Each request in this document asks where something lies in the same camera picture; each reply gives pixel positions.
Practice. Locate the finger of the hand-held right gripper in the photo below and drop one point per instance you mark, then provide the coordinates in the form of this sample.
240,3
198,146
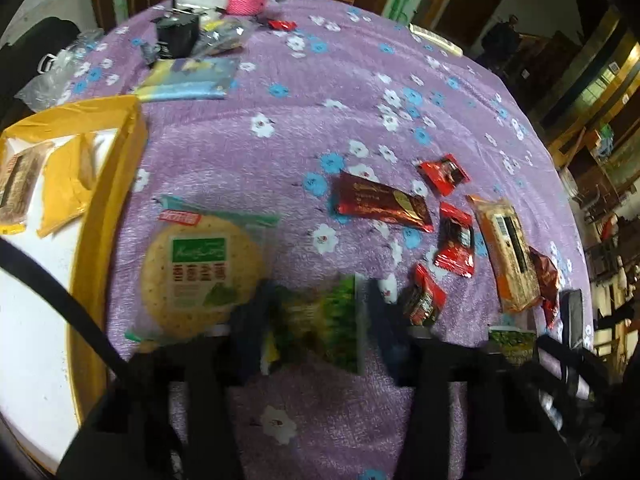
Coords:
571,320

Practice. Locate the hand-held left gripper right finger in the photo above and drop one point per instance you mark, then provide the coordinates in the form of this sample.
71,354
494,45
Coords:
386,332

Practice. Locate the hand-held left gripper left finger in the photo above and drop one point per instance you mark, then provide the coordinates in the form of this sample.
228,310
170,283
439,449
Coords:
247,332

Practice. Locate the dark red candy packet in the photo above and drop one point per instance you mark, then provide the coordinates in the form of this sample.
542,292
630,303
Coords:
547,280

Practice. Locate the small red snack packet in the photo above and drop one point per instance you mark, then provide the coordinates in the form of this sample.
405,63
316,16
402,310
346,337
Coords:
282,24
456,240
425,300
445,172

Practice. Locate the green pea snack packet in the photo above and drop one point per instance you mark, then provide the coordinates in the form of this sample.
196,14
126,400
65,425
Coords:
510,345
320,315

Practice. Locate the round cracker packet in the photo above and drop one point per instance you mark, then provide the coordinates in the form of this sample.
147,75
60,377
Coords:
200,270

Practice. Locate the orange-edged cracker packet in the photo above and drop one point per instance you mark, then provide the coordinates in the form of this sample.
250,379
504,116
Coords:
507,255

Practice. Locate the dark red wafer packet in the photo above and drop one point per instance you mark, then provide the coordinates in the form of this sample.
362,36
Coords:
382,200

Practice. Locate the yellow cardboard box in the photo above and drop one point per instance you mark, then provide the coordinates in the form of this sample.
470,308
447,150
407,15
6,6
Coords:
117,160

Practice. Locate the wooden display shelf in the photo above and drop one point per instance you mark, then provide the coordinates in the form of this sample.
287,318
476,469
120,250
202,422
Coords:
600,125

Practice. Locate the purple floral blanket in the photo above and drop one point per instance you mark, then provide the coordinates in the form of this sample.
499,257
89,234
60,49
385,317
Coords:
300,135

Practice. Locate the yellow snack packet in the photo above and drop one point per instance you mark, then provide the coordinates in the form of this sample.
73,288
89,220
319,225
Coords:
62,185

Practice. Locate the blue and yellow booklet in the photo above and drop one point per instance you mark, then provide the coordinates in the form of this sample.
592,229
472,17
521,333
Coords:
192,77

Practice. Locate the brown cracker packet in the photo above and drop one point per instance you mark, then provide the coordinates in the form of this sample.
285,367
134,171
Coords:
15,185

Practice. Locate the clear bag of small parts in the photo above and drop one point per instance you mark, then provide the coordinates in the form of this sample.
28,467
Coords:
220,35

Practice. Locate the clear plastic bags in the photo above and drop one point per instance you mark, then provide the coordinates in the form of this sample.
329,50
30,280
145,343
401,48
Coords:
50,80

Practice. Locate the brown wooden door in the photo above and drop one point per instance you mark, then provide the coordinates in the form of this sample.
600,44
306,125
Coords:
475,0

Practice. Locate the black leather sofa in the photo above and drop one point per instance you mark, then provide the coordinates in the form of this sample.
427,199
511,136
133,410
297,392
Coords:
35,40

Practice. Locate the black camera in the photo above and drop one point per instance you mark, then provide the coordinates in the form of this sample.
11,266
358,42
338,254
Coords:
177,35

